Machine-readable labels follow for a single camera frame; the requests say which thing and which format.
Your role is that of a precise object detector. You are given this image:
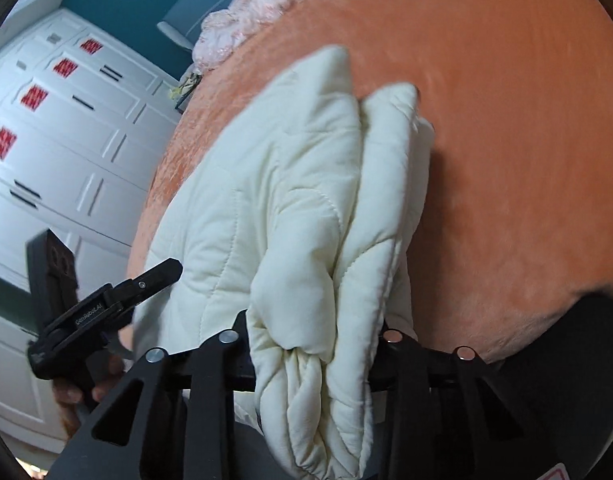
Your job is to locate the pink lace blanket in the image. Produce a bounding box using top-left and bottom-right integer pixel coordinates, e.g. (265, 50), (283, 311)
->
(192, 0), (318, 75)

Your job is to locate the yellowish clutter on nightstand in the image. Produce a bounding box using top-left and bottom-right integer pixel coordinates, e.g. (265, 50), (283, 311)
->
(168, 72), (203, 101)

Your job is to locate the white wardrobe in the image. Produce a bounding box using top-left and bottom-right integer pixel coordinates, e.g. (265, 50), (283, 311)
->
(0, 7), (183, 442)

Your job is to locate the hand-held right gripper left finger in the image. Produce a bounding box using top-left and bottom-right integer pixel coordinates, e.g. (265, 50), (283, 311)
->
(45, 310), (257, 480)

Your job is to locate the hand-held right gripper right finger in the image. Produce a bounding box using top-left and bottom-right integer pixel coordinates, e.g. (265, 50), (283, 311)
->
(369, 329), (572, 480)

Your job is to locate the orange bedspread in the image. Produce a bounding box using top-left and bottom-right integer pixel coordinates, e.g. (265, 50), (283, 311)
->
(126, 0), (613, 367)

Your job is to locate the person's left hand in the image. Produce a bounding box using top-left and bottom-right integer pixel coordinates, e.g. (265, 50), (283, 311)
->
(54, 344), (126, 435)

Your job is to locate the person's black clothing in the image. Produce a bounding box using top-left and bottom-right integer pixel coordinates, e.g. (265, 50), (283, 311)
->
(479, 287), (613, 480)

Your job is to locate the cream quilted jacket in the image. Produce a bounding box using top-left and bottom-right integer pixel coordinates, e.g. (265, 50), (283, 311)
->
(131, 45), (437, 480)

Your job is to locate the blue padded headboard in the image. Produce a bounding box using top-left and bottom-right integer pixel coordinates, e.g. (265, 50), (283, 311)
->
(156, 0), (307, 55)

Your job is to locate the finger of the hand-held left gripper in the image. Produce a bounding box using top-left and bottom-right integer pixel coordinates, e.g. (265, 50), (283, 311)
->
(111, 258), (183, 309)

